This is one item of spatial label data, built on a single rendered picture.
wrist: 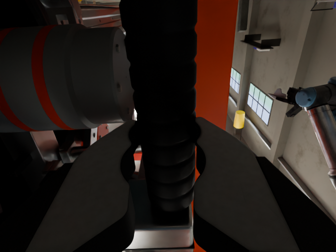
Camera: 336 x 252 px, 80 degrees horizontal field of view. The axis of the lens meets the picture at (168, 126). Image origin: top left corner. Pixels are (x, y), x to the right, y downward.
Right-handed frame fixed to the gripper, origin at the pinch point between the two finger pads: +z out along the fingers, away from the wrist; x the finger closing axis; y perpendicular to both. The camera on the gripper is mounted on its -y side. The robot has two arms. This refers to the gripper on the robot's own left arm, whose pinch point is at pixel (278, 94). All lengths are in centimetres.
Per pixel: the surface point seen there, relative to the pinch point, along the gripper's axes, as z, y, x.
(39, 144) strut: -57, 15, 106
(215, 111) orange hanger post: -25, 4, 55
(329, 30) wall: 280, 36, -385
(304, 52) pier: 317, -15, -381
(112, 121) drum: -64, 22, 95
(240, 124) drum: 555, -348, -451
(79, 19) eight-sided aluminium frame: -31, 32, 100
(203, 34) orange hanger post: -24, 31, 64
